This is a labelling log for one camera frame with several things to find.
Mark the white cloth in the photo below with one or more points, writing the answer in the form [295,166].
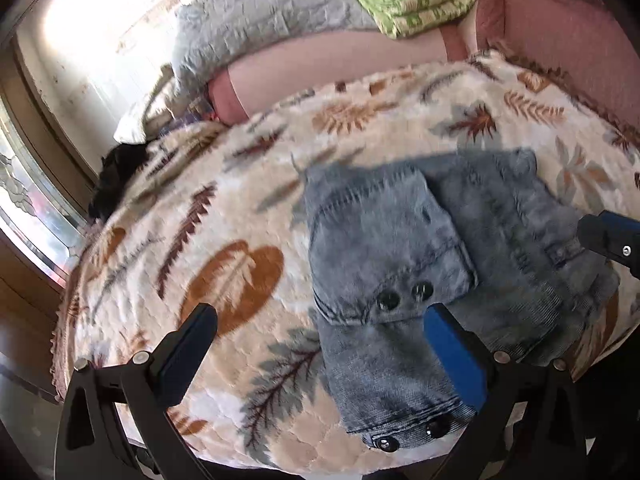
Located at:
[135,127]

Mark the grey quilted blanket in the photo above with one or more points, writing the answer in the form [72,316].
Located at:
[260,15]

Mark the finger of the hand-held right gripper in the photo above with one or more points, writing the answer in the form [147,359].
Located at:
[607,240]

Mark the window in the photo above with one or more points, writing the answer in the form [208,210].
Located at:
[30,210]

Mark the blue denim pants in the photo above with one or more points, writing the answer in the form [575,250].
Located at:
[390,220]

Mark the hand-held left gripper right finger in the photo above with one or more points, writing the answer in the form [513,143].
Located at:
[455,355]

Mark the pink bolster cushion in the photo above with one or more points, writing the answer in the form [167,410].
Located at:
[310,75]

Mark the purple patterned cloth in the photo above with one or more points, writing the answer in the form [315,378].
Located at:
[202,110]

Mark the black cloth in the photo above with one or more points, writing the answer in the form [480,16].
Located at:
[112,180]

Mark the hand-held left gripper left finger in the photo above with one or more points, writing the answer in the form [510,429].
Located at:
[185,355]

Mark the leaf-print blanket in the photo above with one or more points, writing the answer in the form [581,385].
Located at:
[225,230]

